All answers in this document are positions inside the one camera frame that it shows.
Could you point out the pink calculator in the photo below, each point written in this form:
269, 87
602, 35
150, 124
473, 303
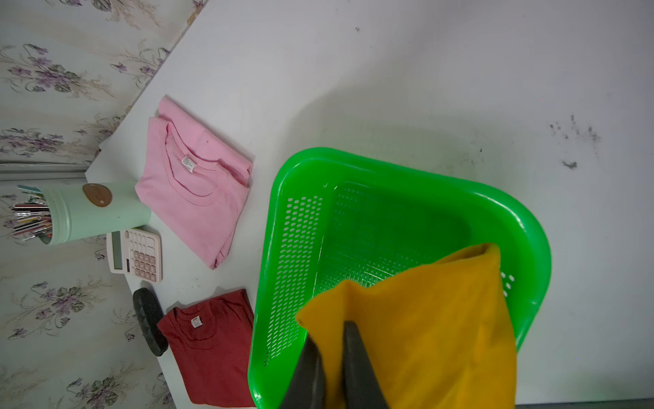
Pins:
137, 253

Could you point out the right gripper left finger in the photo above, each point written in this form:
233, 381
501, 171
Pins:
307, 387

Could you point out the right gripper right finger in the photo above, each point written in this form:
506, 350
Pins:
360, 386

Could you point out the green plastic basket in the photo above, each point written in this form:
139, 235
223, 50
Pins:
335, 216

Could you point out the mint green pen cup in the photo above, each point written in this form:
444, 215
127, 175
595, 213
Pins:
80, 211

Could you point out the coloured pencils bunch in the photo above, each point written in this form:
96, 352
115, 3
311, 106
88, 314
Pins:
31, 219

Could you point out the yellow t-shirt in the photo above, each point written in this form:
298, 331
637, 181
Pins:
437, 336

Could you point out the pink folded t-shirt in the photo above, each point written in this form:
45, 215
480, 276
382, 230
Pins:
194, 182

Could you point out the dark red t-shirt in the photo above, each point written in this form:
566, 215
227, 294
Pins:
211, 343

